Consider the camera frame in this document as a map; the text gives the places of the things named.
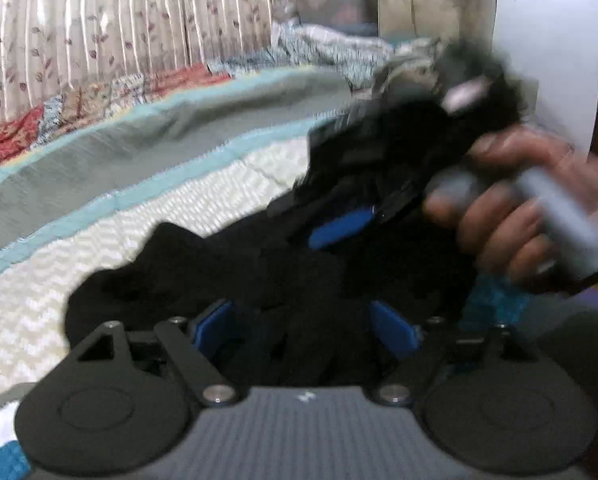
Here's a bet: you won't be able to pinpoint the person's right hand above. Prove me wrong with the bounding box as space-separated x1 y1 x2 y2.
421 127 598 296

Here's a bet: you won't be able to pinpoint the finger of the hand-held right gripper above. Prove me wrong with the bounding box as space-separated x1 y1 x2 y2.
306 182 425 252

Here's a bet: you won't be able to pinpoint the beige cardboard box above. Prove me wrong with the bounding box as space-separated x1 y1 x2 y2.
376 0 497 41

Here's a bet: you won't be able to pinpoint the leaf print curtain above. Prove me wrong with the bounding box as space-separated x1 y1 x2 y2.
0 0 300 128

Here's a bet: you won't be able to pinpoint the grey storage container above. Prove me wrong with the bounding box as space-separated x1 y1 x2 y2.
295 0 380 38

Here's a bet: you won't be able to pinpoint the blue white patterned cloth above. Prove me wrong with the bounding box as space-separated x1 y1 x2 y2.
206 20 395 86

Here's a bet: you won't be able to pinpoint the red floral patchwork quilt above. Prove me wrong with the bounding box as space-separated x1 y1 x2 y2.
0 62 235 181

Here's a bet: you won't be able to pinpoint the patterned striped bedspread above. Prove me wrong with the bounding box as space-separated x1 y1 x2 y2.
0 62 530 480

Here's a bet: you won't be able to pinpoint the olive crumpled cloth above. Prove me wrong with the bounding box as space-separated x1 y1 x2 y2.
374 37 460 96

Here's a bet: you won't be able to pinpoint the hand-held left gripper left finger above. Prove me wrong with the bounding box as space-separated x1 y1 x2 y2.
72 299 240 406

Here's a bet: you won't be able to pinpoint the black pants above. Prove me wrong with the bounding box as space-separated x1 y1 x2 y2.
64 210 484 386

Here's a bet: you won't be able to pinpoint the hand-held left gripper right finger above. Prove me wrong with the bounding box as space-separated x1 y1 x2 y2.
369 300 542 406

